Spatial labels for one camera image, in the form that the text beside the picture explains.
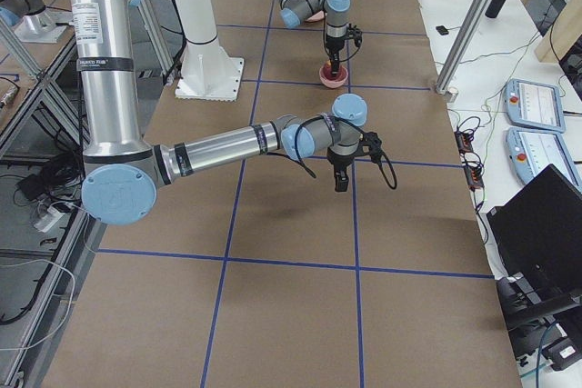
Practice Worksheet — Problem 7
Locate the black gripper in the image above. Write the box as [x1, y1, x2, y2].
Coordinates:
[326, 147, 356, 193]
[324, 35, 346, 76]

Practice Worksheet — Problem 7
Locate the pink bowl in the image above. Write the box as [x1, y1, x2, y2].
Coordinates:
[319, 65, 348, 89]

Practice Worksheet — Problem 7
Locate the pink plate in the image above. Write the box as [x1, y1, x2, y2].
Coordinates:
[305, 11, 326, 23]

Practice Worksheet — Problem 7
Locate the small black square device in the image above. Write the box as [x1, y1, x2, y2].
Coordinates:
[436, 25, 449, 35]

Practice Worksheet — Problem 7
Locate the black orange power strip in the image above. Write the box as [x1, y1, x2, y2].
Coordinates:
[455, 130, 485, 191]

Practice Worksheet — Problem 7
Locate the lower blue teach pendant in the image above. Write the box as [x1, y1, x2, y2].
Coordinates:
[506, 127, 581, 188]

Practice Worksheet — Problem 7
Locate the blue teach pendant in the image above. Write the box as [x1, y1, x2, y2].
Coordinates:
[506, 127, 581, 188]
[503, 78, 566, 133]

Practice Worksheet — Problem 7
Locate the black laptop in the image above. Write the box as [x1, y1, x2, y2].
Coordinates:
[487, 164, 581, 292]

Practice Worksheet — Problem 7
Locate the upper blue teach pendant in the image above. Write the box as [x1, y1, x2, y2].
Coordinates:
[503, 78, 566, 133]

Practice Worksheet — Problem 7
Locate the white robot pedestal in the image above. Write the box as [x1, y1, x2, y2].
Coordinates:
[175, 0, 245, 101]

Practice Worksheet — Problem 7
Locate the aluminium frame post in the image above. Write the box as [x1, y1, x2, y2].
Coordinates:
[435, 0, 491, 103]

